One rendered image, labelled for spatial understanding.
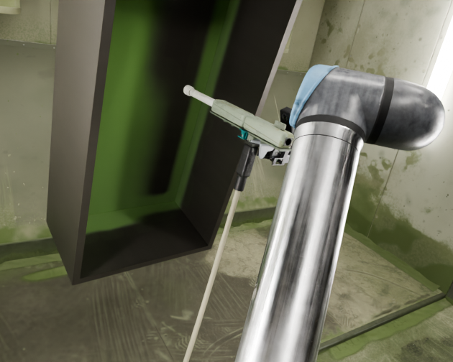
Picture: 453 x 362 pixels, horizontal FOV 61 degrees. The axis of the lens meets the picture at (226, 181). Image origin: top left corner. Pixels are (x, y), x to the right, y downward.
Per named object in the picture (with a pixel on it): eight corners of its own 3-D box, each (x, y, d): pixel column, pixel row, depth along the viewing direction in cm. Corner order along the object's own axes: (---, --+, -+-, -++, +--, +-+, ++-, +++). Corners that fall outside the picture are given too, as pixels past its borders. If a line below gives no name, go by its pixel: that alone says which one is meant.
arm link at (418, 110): (480, 88, 57) (390, 105, 123) (395, 72, 59) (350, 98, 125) (455, 164, 60) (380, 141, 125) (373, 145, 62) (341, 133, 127)
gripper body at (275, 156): (271, 165, 109) (298, 165, 117) (281, 137, 106) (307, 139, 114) (254, 154, 114) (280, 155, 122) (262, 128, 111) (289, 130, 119)
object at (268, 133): (272, 208, 103) (299, 128, 95) (259, 210, 100) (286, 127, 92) (181, 143, 137) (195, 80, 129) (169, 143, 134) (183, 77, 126)
